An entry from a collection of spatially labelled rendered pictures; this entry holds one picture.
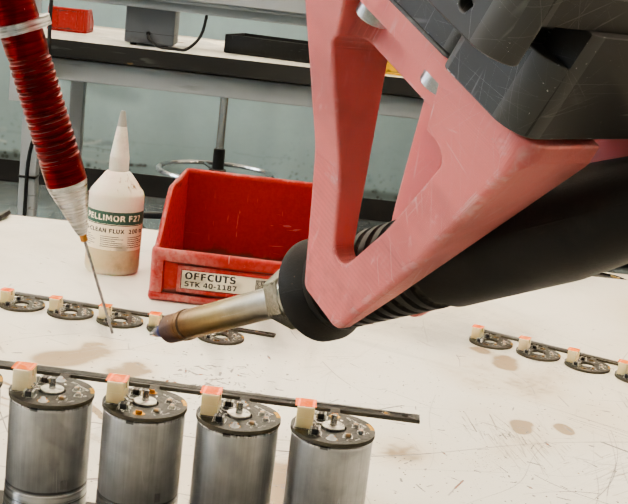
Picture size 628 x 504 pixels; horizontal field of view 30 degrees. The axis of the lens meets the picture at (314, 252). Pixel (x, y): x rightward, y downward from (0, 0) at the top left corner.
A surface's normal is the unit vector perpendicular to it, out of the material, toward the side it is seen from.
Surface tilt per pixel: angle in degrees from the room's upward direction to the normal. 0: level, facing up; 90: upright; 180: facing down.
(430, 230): 108
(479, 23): 91
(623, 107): 119
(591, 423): 0
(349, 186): 98
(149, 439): 90
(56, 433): 90
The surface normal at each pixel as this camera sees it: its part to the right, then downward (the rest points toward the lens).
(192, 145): 0.02, 0.23
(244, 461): 0.23, 0.25
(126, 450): -0.19, 0.20
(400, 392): 0.11, -0.97
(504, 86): -0.75, 0.07
